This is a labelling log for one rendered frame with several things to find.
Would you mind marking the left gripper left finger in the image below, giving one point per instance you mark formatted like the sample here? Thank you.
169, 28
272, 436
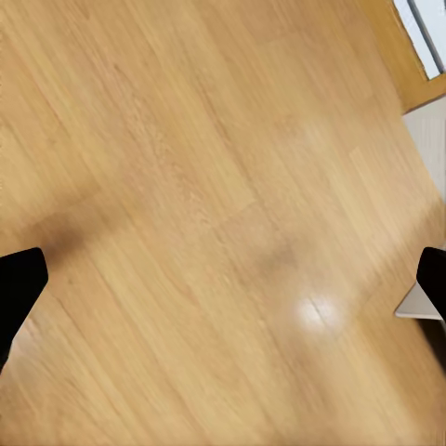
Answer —
23, 277

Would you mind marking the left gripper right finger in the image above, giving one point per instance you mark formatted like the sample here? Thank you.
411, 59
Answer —
431, 275

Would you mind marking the nightstand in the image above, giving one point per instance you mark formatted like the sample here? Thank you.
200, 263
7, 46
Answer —
416, 304

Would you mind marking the fixed window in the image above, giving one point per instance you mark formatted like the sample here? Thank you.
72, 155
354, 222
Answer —
412, 37

